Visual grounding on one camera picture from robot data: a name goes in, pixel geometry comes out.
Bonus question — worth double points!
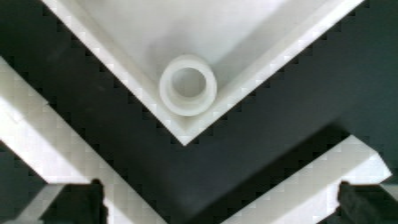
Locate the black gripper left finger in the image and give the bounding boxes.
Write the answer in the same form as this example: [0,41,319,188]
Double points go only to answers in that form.
[40,179,108,224]

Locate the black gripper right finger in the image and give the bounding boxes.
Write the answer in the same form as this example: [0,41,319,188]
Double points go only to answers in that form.
[323,182,398,224]

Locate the white square tabletop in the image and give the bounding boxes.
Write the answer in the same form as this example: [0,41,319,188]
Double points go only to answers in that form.
[40,0,363,144]

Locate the white L-shaped fence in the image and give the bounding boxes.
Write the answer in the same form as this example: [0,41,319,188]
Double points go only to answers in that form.
[0,58,390,224]

